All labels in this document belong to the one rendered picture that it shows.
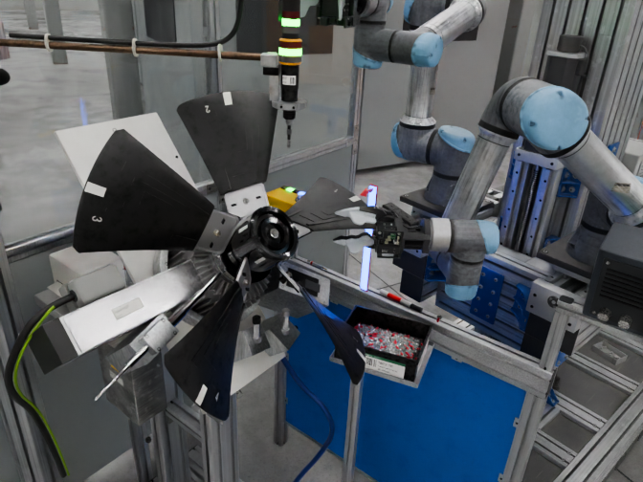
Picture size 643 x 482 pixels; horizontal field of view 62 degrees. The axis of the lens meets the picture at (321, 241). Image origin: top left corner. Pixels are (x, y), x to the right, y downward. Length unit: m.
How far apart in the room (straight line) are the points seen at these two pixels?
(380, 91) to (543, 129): 3.88
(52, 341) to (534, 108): 0.97
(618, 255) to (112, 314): 0.97
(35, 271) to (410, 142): 1.18
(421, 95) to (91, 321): 1.17
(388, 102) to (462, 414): 3.77
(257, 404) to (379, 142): 3.22
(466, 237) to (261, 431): 1.41
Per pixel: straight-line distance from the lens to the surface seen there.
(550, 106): 1.14
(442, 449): 1.76
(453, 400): 1.63
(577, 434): 2.31
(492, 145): 1.30
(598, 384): 2.58
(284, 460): 2.24
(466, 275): 1.26
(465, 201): 1.32
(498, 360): 1.46
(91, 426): 2.10
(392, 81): 5.03
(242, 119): 1.22
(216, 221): 1.07
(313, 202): 1.30
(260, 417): 2.40
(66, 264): 1.58
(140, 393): 1.48
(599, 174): 1.29
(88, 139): 1.32
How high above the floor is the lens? 1.70
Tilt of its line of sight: 27 degrees down
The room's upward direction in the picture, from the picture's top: 3 degrees clockwise
